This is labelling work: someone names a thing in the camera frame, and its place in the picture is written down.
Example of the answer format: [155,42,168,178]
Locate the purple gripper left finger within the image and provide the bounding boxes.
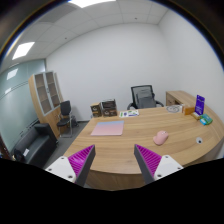
[46,145,96,186]

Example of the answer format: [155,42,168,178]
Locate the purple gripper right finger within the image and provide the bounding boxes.
[134,144,182,184]

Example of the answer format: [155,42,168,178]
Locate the pink computer mouse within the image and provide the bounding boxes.
[153,130,169,145]

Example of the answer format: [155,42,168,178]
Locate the pink mouse pad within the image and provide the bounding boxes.
[91,121,124,136]

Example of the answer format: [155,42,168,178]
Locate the black visitor chair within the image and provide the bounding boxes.
[57,101,72,129]

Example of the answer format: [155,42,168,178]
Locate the black leather sofa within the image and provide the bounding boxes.
[13,123,58,168]

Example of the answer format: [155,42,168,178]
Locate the wooden office desk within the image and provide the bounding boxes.
[63,103,224,192]

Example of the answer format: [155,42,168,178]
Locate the small white round object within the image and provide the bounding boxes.
[196,137,203,144]

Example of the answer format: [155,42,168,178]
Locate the white green leaflet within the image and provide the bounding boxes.
[119,110,139,118]

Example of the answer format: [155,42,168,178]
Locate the round white coaster plate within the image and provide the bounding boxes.
[166,105,182,113]

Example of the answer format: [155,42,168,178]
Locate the dark cardboard box left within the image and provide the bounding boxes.
[90,103,102,117]

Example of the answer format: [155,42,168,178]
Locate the dark cardboard box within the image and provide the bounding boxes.
[90,103,102,117]
[101,99,117,117]

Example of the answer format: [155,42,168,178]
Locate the small orange box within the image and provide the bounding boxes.
[184,107,195,115]

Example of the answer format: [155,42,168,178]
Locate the dark cardboard box right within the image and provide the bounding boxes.
[101,99,117,117]

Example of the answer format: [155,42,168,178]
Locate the grey mesh office chair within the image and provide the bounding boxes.
[127,85,163,110]

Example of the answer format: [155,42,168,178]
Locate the green tissue pack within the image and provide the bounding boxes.
[200,114,213,125]

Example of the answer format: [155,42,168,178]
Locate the wooden side cabinet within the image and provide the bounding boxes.
[166,91,196,107]

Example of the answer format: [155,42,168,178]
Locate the blue sign stand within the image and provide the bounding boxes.
[195,95,205,115]

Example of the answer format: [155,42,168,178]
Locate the wooden glass-door cabinet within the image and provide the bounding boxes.
[28,71,61,137]

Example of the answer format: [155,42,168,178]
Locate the ceiling light panel left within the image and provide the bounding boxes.
[12,42,34,60]

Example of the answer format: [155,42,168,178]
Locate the ceiling light panel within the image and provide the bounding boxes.
[68,0,116,8]
[12,42,34,60]

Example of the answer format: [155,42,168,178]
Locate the ceiling light panel top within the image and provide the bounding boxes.
[68,0,116,8]

